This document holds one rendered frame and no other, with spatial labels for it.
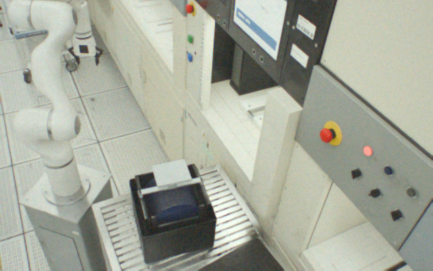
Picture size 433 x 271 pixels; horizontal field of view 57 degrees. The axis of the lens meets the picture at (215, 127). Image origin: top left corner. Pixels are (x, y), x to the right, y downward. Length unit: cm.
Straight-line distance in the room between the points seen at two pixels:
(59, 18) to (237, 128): 92
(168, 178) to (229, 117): 68
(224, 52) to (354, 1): 119
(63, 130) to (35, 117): 11
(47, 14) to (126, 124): 186
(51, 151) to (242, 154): 79
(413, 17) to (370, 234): 97
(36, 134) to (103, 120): 178
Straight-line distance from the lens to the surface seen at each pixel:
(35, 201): 185
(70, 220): 175
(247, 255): 150
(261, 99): 206
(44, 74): 153
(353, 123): 106
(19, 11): 156
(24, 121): 157
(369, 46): 100
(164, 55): 245
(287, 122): 122
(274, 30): 127
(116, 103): 347
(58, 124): 153
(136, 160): 296
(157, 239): 147
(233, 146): 182
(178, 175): 140
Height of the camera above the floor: 214
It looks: 42 degrees down
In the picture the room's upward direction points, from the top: 5 degrees clockwise
